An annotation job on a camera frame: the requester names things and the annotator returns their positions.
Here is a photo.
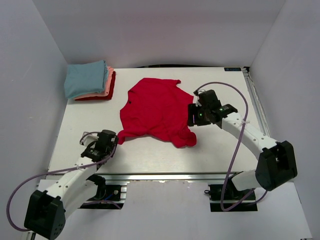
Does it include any bright red t shirt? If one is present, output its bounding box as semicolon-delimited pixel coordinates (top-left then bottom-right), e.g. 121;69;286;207
117;78;197;148

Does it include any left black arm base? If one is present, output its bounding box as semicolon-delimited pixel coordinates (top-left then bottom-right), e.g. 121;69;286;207
79;175;128;210

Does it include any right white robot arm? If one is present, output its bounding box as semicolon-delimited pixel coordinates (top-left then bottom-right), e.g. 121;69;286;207
187;90;298;200

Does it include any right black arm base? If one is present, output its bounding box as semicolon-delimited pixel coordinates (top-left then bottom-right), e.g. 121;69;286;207
204;184;258;213

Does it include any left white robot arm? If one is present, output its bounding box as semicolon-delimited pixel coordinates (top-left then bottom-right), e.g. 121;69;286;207
24;129;119;240

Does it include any blue label sticker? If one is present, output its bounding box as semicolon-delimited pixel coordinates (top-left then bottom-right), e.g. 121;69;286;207
224;67;242;72

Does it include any folded dark red t shirt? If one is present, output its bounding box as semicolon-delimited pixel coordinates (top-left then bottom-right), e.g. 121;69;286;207
74;71;116;101

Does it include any folded light blue t shirt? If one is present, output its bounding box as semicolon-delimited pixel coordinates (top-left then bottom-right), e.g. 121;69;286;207
64;60;108;99

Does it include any folded pink t shirt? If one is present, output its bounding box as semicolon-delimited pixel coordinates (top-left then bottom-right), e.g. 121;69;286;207
74;66;114;100

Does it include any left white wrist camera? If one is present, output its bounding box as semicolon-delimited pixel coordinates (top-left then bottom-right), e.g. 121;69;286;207
79;131;98;147

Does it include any aluminium table frame rail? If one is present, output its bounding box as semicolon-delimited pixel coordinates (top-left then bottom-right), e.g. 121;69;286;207
96;173;226;182

